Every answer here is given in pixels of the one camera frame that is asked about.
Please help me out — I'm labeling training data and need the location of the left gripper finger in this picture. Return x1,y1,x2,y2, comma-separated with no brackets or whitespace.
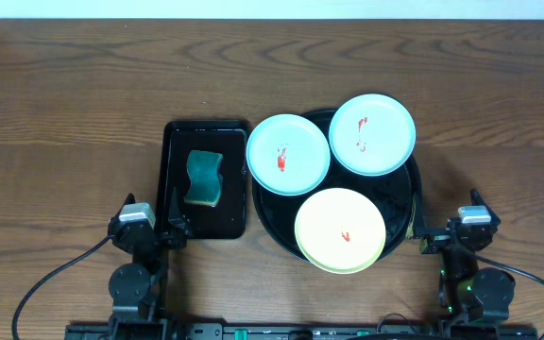
167,188,193,248
118,193,135,218

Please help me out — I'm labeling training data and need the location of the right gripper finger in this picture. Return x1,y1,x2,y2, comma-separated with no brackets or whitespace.
470,189,495,218
410,193,427,237

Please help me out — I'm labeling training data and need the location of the green scouring sponge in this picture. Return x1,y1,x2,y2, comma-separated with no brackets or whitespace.
183,150,223,207

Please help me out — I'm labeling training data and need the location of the yellow plate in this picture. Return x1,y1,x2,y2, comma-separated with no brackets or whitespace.
294,188,386,275

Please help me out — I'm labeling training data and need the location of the light blue plate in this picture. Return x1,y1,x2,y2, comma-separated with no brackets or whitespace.
246,114,331,196
329,93,417,177

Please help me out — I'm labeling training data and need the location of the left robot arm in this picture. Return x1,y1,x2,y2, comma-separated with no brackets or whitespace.
102,192,189,340

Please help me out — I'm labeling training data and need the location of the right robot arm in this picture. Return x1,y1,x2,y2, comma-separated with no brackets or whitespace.
411,189,516,339

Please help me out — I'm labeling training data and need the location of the black round tray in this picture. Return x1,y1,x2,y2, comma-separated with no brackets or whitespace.
252,109,421,261

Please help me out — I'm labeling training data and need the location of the black rectangular water tray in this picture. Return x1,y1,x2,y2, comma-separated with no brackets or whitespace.
155,120,248,239

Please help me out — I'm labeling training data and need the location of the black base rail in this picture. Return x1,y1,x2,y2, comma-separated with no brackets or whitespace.
64,323,538,340

